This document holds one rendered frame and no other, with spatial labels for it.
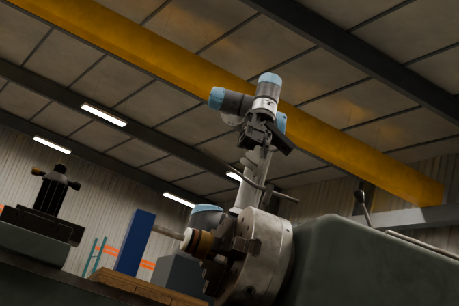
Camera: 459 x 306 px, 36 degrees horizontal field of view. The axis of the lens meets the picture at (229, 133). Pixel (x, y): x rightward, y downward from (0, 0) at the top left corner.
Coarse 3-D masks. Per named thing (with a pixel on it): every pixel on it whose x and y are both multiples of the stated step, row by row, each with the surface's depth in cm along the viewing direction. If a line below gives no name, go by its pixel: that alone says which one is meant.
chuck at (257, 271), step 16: (256, 208) 211; (240, 224) 215; (256, 224) 201; (272, 224) 204; (272, 240) 200; (224, 256) 219; (240, 256) 201; (256, 256) 196; (272, 256) 198; (240, 272) 195; (256, 272) 196; (272, 272) 197; (224, 288) 206; (240, 288) 196; (256, 288) 197; (224, 304) 201; (240, 304) 200; (256, 304) 199
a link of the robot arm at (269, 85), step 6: (264, 78) 217; (270, 78) 216; (276, 78) 217; (258, 84) 217; (264, 84) 215; (270, 84) 215; (276, 84) 216; (258, 90) 215; (264, 90) 214; (270, 90) 214; (276, 90) 215; (258, 96) 213; (264, 96) 212; (270, 96) 212; (276, 96) 214; (276, 102) 213
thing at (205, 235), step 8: (192, 232) 206; (200, 232) 208; (208, 232) 208; (192, 240) 204; (200, 240) 205; (208, 240) 205; (192, 248) 205; (200, 248) 204; (208, 248) 204; (192, 256) 207; (200, 256) 206; (208, 256) 207
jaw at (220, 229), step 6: (222, 222) 221; (228, 222) 218; (234, 222) 219; (216, 228) 217; (222, 228) 215; (228, 228) 216; (234, 228) 217; (216, 234) 212; (222, 234) 213; (228, 234) 214; (234, 234) 215
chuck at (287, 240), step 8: (288, 224) 208; (288, 232) 204; (288, 240) 202; (288, 248) 200; (280, 256) 198; (288, 256) 199; (280, 264) 198; (288, 264) 199; (280, 272) 197; (272, 280) 197; (280, 280) 197; (272, 288) 197; (264, 296) 198; (272, 296) 198; (264, 304) 199; (272, 304) 199
